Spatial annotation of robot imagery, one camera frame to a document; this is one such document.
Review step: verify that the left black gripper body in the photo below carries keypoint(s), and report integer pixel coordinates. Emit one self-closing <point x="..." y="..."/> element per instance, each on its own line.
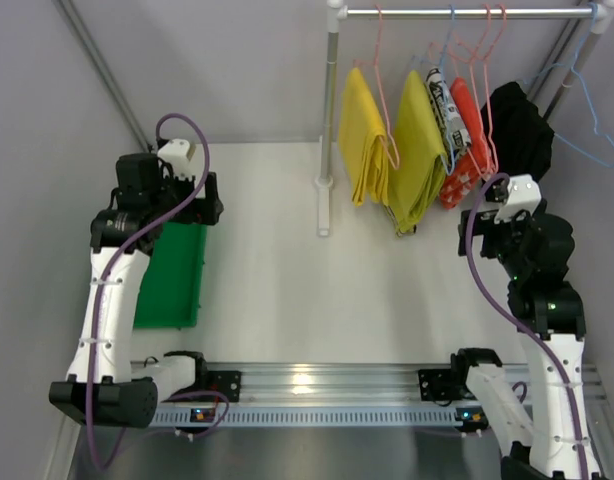
<point x="207" y="201"/>

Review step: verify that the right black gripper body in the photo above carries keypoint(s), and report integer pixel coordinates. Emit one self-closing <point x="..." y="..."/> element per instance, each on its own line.
<point x="473" y="232"/>

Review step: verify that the lime yellow trousers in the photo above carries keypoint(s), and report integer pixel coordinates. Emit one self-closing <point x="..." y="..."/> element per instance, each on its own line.
<point x="414" y="186"/>

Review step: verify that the blue hanger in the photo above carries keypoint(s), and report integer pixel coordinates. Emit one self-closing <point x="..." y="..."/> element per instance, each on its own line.
<point x="594" y="130"/>
<point x="422" y="64"/>

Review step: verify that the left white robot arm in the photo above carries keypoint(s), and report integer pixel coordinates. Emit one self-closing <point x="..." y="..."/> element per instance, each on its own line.
<point x="100" y="387"/>

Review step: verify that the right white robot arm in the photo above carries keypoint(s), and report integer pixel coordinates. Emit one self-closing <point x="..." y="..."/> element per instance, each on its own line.
<point x="551" y="441"/>

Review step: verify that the orange patterned trousers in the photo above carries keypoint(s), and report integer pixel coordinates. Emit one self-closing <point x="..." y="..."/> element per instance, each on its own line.
<point x="474" y="160"/>

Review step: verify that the black white printed trousers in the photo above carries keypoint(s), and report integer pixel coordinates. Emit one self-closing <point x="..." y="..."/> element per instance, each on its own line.
<point x="454" y="133"/>

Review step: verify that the pink hanger with orange trousers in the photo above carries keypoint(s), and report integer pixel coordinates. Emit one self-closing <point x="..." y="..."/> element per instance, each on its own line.
<point x="487" y="100"/>

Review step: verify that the green plastic tray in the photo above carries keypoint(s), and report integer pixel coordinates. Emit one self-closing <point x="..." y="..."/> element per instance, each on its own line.
<point x="169" y="296"/>

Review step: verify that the black garment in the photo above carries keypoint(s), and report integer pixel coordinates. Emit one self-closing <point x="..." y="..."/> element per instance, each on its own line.
<point x="522" y="138"/>

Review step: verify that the metal clothes rack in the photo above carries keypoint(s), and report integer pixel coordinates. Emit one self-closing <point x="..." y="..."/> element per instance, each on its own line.
<point x="338" y="11"/>

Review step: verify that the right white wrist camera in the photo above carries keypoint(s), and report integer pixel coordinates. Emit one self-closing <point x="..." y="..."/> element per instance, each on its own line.
<point x="520" y="193"/>

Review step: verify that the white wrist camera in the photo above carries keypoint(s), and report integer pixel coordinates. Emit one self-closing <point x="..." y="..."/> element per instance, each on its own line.
<point x="520" y="193"/>
<point x="178" y="152"/>

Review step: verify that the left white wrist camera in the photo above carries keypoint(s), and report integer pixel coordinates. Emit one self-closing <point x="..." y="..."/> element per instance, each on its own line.
<point x="178" y="152"/>

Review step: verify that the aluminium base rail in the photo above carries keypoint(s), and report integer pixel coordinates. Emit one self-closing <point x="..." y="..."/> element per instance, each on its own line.
<point x="234" y="396"/>

